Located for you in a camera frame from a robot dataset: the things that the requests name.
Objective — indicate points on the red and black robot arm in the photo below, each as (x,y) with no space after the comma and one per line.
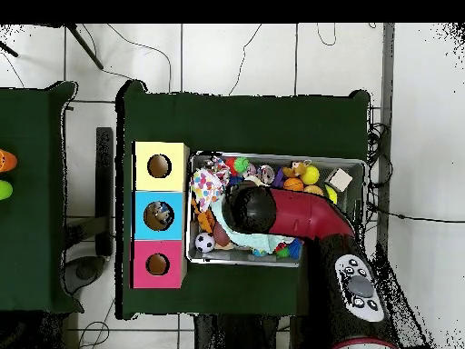
(308,214)

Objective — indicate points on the wooden box with three holes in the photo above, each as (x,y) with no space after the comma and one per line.
(174,174)

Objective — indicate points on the silver mesh bin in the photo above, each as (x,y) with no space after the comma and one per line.
(232,259)

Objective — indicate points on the polka dot paper napkin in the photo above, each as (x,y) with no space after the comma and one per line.
(207,187)

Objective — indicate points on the light blue muslin cloth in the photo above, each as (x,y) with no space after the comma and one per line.
(254,241)

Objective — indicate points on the small soccer ball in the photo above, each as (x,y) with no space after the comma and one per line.
(205,242)

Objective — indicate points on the small orange basketball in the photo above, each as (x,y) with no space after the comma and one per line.
(293,184)

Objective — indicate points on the brown monkey plush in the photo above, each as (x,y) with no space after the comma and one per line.
(295,168)

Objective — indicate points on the dark green table cloth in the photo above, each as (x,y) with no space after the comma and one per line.
(254,123)
(32,236)

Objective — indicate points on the yellow ball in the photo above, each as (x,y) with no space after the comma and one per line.
(310,175)

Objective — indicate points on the blue spiky ball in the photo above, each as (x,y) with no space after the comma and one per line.
(296,249)

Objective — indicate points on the pale wooden block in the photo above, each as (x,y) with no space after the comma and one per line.
(339,179)

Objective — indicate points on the black panel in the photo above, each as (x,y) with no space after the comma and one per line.
(104,163)

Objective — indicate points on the grey round base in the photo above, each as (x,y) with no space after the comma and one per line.
(85,271)

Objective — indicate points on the black tripod leg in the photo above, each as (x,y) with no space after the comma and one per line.
(85,46)
(9,50)

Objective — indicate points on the orange plastic object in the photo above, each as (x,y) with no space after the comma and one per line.
(7,161)

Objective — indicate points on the green plastic object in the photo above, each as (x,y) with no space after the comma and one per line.
(4,191)

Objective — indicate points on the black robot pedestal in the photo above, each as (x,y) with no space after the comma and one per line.
(236,334)

